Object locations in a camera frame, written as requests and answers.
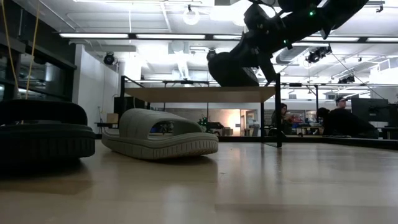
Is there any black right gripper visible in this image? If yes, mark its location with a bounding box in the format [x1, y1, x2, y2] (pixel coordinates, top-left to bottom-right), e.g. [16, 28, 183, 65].
[239, 2, 299, 83]

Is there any black slide sandal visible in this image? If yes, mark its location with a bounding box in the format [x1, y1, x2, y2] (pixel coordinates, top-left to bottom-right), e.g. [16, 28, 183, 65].
[0, 99, 96, 163]
[207, 51, 261, 88]

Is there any wooden shelf with black legs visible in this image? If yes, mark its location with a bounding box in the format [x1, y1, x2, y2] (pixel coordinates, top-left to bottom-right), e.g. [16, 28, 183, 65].
[119, 73, 283, 149]

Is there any grey slide sandal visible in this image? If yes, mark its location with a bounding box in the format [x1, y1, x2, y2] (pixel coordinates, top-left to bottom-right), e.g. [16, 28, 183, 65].
[101, 108, 220, 161]

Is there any person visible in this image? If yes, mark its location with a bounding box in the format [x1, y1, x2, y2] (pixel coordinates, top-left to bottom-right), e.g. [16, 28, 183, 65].
[317, 107, 379, 139]
[269, 103, 296, 137]
[334, 95, 349, 110]

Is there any long ceiling light strip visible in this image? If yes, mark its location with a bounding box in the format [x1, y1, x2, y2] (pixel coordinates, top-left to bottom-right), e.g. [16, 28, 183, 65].
[300, 36, 360, 43]
[58, 32, 130, 39]
[136, 33, 206, 40]

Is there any black monitor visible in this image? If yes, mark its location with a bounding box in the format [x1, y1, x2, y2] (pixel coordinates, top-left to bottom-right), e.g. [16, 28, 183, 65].
[351, 98, 389, 127]

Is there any dark glass cabinet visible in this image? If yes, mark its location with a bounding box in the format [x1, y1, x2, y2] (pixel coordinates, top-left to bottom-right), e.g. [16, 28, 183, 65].
[0, 30, 77, 102]

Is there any round ring ceiling lamp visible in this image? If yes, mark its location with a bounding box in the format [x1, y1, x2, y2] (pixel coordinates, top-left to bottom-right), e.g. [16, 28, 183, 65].
[182, 6, 200, 26]

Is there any yellow cable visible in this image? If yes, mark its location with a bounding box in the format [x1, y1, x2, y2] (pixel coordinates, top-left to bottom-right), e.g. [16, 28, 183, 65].
[0, 0, 17, 97]
[25, 0, 40, 100]

